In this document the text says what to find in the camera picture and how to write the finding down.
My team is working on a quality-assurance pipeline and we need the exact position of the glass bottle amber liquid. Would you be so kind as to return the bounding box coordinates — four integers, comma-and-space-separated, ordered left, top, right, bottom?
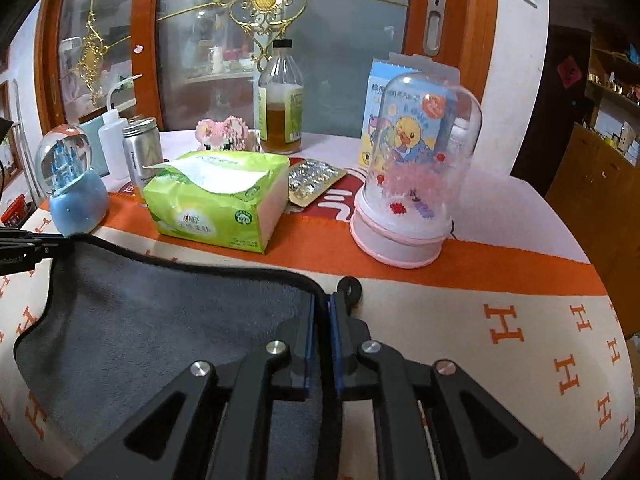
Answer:
258, 38, 304, 155

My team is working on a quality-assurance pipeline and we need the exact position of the silver metal canister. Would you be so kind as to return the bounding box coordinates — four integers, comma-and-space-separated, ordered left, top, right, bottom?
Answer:
122, 117, 164, 200

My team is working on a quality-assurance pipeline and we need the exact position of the pink dome music box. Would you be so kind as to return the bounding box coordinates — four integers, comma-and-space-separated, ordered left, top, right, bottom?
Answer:
349, 72, 483, 269

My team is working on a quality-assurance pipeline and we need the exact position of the blue castle snow globe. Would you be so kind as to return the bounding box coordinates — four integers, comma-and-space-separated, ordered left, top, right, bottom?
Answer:
35, 124, 110, 236

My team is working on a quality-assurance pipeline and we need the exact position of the orange framed glass door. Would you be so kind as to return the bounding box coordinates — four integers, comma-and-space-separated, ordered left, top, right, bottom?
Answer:
35, 0, 498, 138

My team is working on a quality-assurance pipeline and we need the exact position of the orange H-pattern table runner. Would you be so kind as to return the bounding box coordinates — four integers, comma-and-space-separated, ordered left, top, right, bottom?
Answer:
0, 156, 637, 480

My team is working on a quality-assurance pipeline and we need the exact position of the purple and grey towel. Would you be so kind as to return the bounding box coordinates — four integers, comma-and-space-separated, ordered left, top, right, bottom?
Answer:
14, 237, 343, 479

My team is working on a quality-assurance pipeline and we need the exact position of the blue cartoon duck box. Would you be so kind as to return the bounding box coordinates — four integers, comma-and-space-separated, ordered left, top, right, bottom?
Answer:
358, 60, 418, 167

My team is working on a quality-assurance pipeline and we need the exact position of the green tissue pack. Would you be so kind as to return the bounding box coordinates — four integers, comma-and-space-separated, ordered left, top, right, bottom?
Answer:
142, 151, 290, 254

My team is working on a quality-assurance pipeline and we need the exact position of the silver door handle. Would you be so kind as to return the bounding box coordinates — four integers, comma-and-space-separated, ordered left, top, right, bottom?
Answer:
423, 0, 446, 58

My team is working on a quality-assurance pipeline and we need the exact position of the wooden shelf cabinet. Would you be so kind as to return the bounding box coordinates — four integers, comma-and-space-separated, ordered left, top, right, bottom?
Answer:
546, 18, 639, 337

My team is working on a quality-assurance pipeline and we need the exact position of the silver pill blister pack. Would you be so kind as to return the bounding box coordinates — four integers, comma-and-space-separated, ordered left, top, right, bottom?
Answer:
288, 159, 347, 208

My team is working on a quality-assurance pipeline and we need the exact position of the white squeeze wash bottle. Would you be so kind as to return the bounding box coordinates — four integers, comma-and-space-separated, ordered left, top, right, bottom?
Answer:
98, 74, 141, 180

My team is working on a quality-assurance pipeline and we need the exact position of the pink brick flower toy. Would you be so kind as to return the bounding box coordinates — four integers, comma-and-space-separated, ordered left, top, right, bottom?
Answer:
195, 116, 262, 153

